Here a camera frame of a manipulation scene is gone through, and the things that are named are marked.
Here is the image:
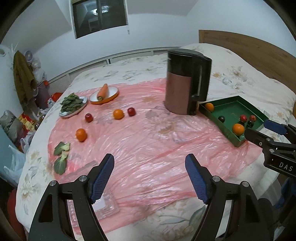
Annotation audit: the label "grey bag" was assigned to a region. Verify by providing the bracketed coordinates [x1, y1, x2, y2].
[1, 110, 23, 142]

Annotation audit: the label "bok choy leaf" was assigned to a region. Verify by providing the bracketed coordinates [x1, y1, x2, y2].
[54, 151, 68, 175]
[54, 142, 70, 156]

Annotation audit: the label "black and copper kettle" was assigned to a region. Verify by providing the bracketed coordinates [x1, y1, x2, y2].
[164, 48, 212, 115]

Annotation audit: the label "carrot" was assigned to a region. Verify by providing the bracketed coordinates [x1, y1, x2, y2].
[97, 83, 108, 101]

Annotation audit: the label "pink plastic sheet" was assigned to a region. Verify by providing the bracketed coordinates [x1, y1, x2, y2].
[47, 78, 265, 235]

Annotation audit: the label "small white fan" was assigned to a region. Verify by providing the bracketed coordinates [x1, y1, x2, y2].
[24, 50, 33, 63]

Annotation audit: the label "right gloved hand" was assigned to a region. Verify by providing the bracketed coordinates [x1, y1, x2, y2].
[274, 178, 292, 209]

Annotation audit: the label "bok choy leaf upper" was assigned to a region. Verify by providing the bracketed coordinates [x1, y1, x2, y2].
[54, 142, 70, 156]

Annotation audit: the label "clear glass tray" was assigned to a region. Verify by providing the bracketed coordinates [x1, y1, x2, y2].
[67, 190, 119, 227]

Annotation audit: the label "red snack boxes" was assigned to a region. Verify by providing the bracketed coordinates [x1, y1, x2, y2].
[18, 113, 36, 132]

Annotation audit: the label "white plastic bag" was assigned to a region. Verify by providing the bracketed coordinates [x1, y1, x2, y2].
[4, 138, 30, 184]

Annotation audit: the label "green tray box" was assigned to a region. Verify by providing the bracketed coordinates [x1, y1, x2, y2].
[199, 95, 268, 147]

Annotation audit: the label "orange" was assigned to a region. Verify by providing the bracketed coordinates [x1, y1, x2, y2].
[113, 109, 125, 120]
[232, 123, 245, 136]
[205, 102, 214, 113]
[75, 128, 87, 142]

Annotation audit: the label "dark window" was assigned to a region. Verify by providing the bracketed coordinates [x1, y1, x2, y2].
[71, 0, 127, 38]

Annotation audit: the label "patterned plate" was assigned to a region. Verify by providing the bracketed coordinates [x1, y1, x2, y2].
[59, 96, 88, 118]

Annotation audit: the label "dark plum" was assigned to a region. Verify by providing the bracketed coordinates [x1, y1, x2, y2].
[218, 115, 225, 123]
[247, 120, 254, 128]

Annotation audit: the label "bok choy leaf lower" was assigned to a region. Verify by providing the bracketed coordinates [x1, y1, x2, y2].
[54, 151, 68, 175]

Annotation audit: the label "olive jacket on rack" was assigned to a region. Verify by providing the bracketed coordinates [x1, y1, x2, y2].
[13, 51, 37, 105]

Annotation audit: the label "orange oval dish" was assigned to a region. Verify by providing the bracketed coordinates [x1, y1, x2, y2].
[89, 84, 119, 105]

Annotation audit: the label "pile of green leaves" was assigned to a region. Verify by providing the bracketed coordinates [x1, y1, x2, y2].
[61, 93, 83, 113]

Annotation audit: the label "purple bin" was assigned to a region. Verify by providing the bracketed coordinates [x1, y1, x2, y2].
[35, 82, 50, 109]

